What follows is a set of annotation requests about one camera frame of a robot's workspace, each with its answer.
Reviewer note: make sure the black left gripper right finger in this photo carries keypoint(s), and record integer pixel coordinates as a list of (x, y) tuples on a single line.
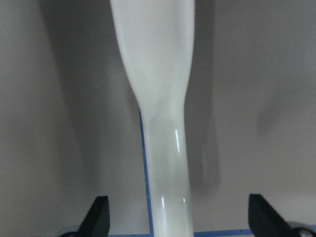
[(264, 221)]

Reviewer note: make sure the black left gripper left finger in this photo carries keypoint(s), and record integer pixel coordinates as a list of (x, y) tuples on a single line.
[(97, 221)]

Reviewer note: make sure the white brush with dark bristles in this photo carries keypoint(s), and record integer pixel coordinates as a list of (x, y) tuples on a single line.
[(156, 40)]

